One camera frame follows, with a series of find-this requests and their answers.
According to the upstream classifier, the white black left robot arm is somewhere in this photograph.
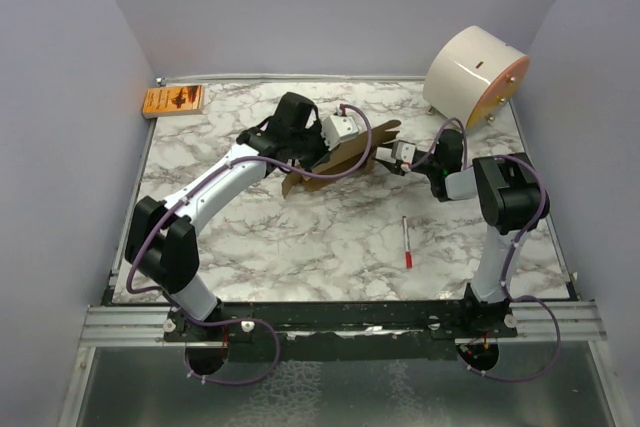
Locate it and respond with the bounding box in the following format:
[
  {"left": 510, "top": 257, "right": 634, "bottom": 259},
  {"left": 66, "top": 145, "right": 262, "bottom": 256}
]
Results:
[{"left": 124, "top": 92, "right": 328, "bottom": 342}]

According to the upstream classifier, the large white cylindrical roll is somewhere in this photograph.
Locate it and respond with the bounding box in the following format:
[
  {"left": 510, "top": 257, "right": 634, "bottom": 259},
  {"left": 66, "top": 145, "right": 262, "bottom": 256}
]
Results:
[{"left": 423, "top": 26, "right": 531, "bottom": 130}]

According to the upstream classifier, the red capped white marker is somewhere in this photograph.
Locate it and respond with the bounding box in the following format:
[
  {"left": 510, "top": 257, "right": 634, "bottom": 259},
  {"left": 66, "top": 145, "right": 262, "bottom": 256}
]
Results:
[{"left": 402, "top": 215, "right": 413, "bottom": 269}]

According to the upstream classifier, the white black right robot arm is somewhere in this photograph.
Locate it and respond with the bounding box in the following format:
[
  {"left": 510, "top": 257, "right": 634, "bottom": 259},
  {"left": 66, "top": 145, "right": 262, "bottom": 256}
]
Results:
[{"left": 376, "top": 128, "right": 550, "bottom": 338}]

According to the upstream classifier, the orange paperback book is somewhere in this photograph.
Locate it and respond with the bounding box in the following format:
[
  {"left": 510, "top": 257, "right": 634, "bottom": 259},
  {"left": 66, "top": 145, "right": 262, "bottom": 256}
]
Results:
[{"left": 142, "top": 85, "right": 205, "bottom": 119}]

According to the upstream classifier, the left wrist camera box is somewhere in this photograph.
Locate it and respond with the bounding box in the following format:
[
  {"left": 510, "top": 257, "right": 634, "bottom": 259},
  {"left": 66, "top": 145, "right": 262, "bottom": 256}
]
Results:
[{"left": 321, "top": 114, "right": 360, "bottom": 151}]

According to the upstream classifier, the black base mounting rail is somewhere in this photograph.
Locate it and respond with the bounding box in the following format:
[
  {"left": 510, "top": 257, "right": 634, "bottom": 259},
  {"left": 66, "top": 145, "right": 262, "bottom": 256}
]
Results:
[{"left": 164, "top": 300, "right": 517, "bottom": 362}]

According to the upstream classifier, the brown cardboard box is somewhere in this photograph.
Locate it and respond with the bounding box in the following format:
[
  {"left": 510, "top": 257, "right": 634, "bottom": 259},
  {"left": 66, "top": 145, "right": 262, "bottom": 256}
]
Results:
[{"left": 281, "top": 119, "right": 401, "bottom": 198}]

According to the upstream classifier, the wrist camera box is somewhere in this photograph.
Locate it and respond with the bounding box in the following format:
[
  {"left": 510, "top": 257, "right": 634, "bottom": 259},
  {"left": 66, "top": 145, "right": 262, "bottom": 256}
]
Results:
[
  {"left": 321, "top": 114, "right": 360, "bottom": 151},
  {"left": 391, "top": 140, "right": 416, "bottom": 172}
]

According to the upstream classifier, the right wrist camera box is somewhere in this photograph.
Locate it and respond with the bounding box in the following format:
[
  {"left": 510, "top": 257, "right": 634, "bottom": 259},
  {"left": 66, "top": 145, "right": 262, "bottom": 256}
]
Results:
[{"left": 391, "top": 140, "right": 416, "bottom": 172}]

